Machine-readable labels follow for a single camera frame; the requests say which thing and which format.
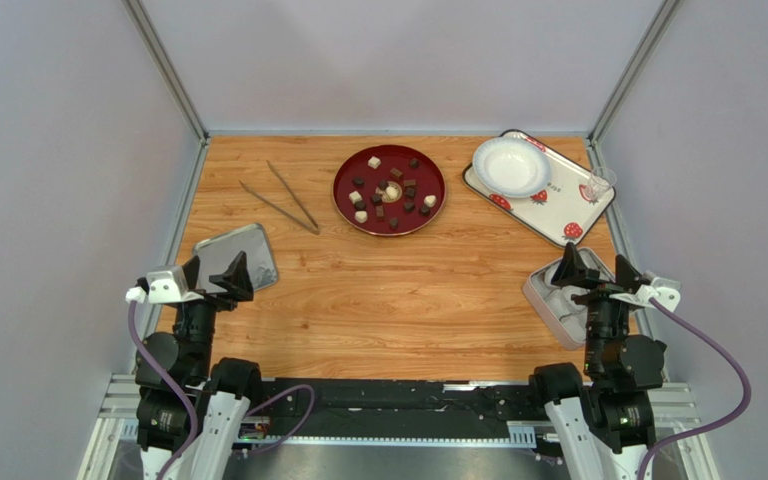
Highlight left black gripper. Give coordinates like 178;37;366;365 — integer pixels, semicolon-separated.
173;250;252;379

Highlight square tin box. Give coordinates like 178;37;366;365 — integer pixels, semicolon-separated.
522;258;587;351

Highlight metal tongs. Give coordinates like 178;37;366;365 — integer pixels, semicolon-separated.
238;160;322;236

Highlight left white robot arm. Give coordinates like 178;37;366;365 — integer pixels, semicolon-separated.
125;252;262;479

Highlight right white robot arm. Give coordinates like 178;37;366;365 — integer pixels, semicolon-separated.
529;243;667;479

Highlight silver tin lid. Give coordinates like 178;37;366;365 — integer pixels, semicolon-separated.
192;223;279;293

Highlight strawberry pattern tray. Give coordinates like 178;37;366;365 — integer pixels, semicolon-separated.
462;129;616;247

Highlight clear plastic cup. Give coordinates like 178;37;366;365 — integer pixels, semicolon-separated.
584;167;617;202

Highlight white paper bowl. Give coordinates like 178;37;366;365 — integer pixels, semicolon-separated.
471;137;552;198

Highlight red round tray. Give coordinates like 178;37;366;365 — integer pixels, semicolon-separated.
331;145;448;237

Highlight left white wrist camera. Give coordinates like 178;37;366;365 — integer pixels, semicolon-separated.
125;266;189;304

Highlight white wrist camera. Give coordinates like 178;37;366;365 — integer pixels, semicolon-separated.
626;271;682;312
125;266;189;304

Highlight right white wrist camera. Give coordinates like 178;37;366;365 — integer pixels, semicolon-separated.
626;271;682;312

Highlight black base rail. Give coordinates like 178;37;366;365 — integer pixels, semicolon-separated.
255;378;554;441

